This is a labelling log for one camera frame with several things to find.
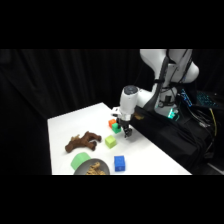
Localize grey bowl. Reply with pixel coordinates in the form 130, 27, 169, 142
73, 158, 111, 176

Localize brown plush toy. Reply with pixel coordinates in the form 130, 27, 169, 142
64, 130, 103, 154

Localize black curtain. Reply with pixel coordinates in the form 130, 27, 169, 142
0, 49, 224, 176

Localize yellow cable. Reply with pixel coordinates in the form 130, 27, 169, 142
209, 107, 218, 137

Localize tan food pieces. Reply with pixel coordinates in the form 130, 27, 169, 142
85, 161, 107, 176

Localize black draped robot stand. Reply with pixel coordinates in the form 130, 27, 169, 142
129, 99, 224, 176

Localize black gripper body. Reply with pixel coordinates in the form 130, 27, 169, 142
120, 115, 133, 130

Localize blue lit keyboard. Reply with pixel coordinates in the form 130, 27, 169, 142
195, 91, 220, 108

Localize blue block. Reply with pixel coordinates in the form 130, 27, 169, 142
113, 155, 127, 173

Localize lime green block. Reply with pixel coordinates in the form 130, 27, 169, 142
104, 134, 118, 150

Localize green cylinder cup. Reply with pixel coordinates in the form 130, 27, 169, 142
70, 151, 92, 171

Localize green status light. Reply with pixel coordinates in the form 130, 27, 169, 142
167, 107, 181, 122

